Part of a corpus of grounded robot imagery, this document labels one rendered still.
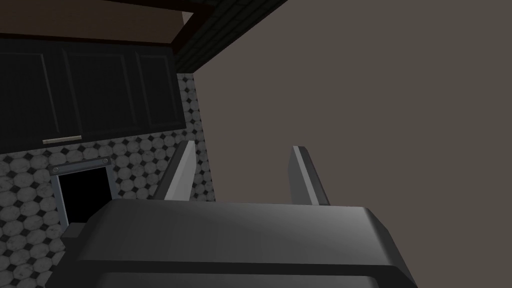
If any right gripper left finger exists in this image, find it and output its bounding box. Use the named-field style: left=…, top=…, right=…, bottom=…
left=152, top=139, right=197, bottom=202

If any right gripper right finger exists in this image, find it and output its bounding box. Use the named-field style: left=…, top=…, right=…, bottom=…
left=287, top=145, right=331, bottom=207

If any grey framed black appliance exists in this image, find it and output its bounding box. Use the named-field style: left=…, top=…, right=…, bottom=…
left=48, top=157, right=118, bottom=235

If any pale cupboard handle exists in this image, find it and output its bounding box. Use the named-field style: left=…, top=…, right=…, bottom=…
left=41, top=135, right=83, bottom=145

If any black wall cupboard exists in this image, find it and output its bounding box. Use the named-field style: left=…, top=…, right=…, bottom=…
left=0, top=33, right=187, bottom=155

